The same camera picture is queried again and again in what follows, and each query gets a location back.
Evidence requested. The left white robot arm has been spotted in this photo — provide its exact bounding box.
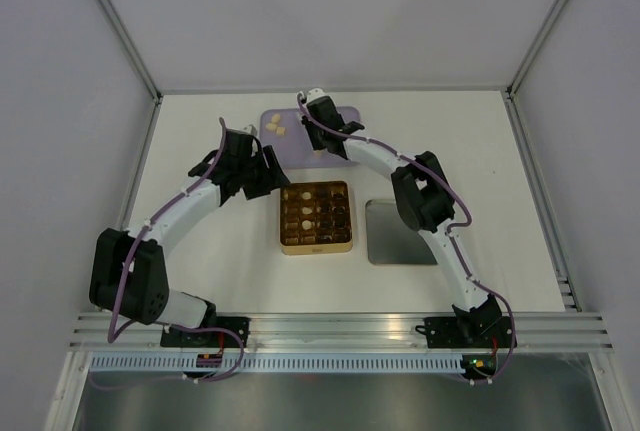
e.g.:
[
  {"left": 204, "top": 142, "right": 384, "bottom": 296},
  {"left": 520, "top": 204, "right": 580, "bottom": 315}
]
[{"left": 89, "top": 126, "right": 290, "bottom": 347}]

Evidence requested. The aluminium frame post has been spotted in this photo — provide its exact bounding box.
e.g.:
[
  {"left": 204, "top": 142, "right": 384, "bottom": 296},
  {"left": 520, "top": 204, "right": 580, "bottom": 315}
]
[
  {"left": 503, "top": 0, "right": 571, "bottom": 99},
  {"left": 95, "top": 0, "right": 162, "bottom": 103}
]

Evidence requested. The aluminium mounting rail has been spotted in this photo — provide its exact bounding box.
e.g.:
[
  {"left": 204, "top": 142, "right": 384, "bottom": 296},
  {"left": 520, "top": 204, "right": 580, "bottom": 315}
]
[{"left": 66, "top": 312, "right": 613, "bottom": 353}]

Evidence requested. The purple cable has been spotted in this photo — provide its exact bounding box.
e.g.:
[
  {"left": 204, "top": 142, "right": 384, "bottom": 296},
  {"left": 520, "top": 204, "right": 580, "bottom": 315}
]
[
  {"left": 297, "top": 92, "right": 519, "bottom": 352},
  {"left": 89, "top": 118, "right": 246, "bottom": 392}
]

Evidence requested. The purple plastic tray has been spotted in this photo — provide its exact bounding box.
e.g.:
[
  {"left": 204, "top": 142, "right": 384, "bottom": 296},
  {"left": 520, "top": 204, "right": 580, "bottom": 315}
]
[{"left": 258, "top": 108, "right": 355, "bottom": 169}]

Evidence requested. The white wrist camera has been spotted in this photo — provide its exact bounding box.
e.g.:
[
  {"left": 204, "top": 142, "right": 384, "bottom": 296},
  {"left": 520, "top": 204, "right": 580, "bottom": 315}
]
[
  {"left": 242, "top": 124, "right": 257, "bottom": 136},
  {"left": 297, "top": 88, "right": 327, "bottom": 105}
]

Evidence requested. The left aluminium frame post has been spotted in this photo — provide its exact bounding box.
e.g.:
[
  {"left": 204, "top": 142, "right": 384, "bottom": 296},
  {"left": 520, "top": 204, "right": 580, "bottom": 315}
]
[{"left": 95, "top": 0, "right": 162, "bottom": 103}]

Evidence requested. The white slotted cable duct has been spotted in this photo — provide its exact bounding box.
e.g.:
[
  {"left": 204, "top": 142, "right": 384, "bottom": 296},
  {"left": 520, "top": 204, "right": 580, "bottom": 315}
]
[{"left": 89, "top": 352, "right": 464, "bottom": 374}]

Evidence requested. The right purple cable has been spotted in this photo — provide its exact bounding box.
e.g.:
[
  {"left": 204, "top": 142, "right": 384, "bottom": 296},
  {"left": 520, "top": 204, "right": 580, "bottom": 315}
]
[{"left": 297, "top": 92, "right": 519, "bottom": 352}]

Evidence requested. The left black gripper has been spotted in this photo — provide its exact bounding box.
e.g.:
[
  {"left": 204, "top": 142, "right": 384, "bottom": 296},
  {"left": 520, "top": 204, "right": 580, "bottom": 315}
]
[{"left": 238, "top": 146, "right": 291, "bottom": 201}]

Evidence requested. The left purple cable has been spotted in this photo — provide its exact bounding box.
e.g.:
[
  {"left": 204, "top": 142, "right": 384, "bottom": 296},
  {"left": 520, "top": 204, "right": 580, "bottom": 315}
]
[{"left": 89, "top": 118, "right": 246, "bottom": 392}]

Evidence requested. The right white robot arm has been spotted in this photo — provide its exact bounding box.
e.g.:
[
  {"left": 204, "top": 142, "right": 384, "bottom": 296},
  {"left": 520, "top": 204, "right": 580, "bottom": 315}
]
[{"left": 297, "top": 88, "right": 516, "bottom": 348}]

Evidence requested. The right aluminium frame post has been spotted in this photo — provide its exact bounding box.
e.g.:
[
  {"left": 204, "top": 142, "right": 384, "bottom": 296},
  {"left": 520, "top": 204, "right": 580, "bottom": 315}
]
[{"left": 503, "top": 0, "right": 571, "bottom": 99}]

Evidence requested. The gold chocolate box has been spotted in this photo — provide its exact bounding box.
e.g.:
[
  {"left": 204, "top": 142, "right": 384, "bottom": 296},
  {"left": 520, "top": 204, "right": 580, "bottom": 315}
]
[{"left": 279, "top": 181, "right": 353, "bottom": 256}]

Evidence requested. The silver tin lid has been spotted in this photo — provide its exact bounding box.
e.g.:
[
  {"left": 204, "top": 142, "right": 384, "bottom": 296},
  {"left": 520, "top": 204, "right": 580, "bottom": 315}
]
[{"left": 365, "top": 200, "right": 437, "bottom": 266}]

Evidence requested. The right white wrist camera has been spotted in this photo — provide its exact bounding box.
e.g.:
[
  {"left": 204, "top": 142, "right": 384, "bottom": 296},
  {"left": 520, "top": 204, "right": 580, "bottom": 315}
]
[{"left": 297, "top": 88, "right": 327, "bottom": 105}]

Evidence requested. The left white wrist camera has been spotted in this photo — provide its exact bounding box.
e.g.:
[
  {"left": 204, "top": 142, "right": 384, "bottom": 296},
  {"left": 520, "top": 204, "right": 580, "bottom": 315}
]
[{"left": 242, "top": 124, "right": 257, "bottom": 136}]

